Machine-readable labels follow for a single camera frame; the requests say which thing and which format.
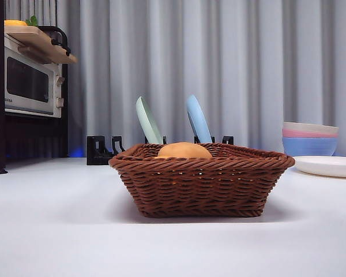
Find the tan potato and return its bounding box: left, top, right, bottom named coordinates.
left=157, top=141, right=213, bottom=159

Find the brown woven wicker basket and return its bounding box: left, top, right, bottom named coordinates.
left=108, top=142, right=296, bottom=219

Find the pale green plate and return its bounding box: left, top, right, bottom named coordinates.
left=136, top=96, right=164, bottom=144

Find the light blue plate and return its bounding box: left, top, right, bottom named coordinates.
left=186, top=94, right=213, bottom=144

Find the black dish rack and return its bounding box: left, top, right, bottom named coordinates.
left=86, top=134, right=235, bottom=166

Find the grey pleated curtain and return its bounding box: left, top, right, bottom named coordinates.
left=2, top=0, right=346, bottom=158

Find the pink bowl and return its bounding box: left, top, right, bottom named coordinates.
left=283, top=129, right=340, bottom=139

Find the white bowl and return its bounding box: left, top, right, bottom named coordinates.
left=282, top=121, right=340, bottom=135

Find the black curved metal bar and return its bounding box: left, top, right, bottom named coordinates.
left=39, top=25, right=73, bottom=57

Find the white oval plate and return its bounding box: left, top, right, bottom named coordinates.
left=294, top=155, right=346, bottom=178

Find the wooden cutting board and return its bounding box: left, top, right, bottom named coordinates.
left=4, top=25, right=78, bottom=65

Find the white toaster oven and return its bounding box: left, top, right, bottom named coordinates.
left=0, top=30, right=63, bottom=118

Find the green leafy sprig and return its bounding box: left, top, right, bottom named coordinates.
left=25, top=14, right=40, bottom=27

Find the yellow food item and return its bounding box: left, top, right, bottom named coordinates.
left=0, top=18, right=28, bottom=27

